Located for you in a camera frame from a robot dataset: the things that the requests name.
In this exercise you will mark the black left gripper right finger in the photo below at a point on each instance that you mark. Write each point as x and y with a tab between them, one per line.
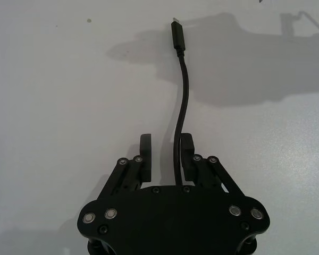
188	164

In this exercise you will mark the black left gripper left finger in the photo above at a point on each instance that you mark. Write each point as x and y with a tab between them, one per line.
145	159

